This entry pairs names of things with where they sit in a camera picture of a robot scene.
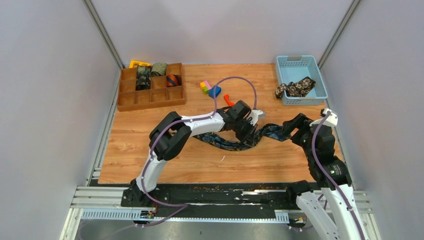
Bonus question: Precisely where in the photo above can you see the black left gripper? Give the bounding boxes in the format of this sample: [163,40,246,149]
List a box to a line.
[232,118,258,148]

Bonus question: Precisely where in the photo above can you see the blue patterned necktie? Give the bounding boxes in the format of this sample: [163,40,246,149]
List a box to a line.
[194,123,292,152]

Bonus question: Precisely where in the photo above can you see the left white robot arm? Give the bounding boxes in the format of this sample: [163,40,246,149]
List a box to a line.
[121,100,265,207]

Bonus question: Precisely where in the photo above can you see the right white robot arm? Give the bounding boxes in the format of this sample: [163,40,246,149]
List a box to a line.
[282,108,369,240]

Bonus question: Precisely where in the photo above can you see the red toy block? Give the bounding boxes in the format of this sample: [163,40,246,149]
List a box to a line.
[223,94,235,107]

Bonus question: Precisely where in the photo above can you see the blue toy block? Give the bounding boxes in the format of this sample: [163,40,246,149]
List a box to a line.
[208,85,222,99]

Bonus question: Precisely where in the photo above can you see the green toy block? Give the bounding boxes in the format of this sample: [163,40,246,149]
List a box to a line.
[201,86,210,95]

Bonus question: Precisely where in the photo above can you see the pink toy block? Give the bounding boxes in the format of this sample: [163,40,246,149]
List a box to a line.
[203,80,212,90]

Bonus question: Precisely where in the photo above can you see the brown floral necktie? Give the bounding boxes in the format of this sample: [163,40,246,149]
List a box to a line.
[274,76,316,99]

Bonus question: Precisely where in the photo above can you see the light blue plastic basket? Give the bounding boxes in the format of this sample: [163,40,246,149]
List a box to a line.
[274,55,328,106]

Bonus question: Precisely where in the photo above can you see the rolled orange striped tie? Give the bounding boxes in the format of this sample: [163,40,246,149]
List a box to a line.
[165,74,182,88]

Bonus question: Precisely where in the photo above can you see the rolled olive tie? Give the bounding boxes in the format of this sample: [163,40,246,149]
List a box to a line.
[150,62,168,77]

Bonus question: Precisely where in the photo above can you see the rolled camouflage tie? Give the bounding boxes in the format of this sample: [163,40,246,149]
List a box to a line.
[135,76,151,91]

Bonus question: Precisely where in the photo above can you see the rolled dark green tie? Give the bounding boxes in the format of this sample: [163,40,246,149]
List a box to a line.
[136,65,151,78]

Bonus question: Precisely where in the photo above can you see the wooden compartment tray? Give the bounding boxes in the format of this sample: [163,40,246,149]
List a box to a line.
[117,62,187,112]

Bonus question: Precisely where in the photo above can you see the yellow plastic object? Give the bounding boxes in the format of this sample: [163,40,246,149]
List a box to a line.
[128,60,151,68]

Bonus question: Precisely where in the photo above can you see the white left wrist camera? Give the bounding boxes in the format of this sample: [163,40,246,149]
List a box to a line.
[246,109,266,126]

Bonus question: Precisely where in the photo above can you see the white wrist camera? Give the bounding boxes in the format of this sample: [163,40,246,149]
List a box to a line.
[246,109,266,126]
[309,108,339,128]

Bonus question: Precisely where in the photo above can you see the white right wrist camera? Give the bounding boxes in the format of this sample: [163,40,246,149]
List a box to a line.
[309,108,339,128]

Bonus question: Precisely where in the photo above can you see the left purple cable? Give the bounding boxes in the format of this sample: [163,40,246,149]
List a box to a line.
[140,76,259,210]

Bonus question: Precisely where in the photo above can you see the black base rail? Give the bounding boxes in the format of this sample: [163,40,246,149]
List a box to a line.
[132,182,299,219]

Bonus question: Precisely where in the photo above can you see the white slotted cable duct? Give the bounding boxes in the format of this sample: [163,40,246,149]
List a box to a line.
[80,207,290,224]

